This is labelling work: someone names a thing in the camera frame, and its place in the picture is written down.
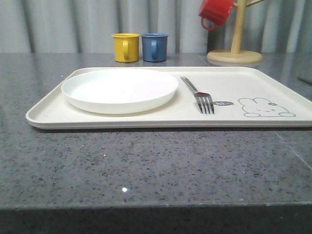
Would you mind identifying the silver fork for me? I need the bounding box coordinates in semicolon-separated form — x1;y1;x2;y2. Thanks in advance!
180;76;215;115

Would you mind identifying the yellow mug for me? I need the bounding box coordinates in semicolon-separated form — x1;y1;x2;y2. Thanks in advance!
112;33;140;63

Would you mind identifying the red mug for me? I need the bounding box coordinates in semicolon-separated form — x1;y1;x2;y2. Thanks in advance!
198;0;235;30

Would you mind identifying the wooden mug tree stand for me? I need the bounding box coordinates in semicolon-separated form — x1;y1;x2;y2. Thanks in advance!
207;0;263;63

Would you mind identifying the white round plate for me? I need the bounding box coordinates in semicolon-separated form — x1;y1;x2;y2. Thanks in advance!
61;68;178;114

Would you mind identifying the grey curtain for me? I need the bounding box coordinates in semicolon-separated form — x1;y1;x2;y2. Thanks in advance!
0;0;312;53

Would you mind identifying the blue mug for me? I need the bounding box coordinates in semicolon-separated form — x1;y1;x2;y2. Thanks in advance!
141;33;168;62

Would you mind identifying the cream rabbit print tray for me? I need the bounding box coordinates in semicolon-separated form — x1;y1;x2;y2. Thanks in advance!
26;67;312;130

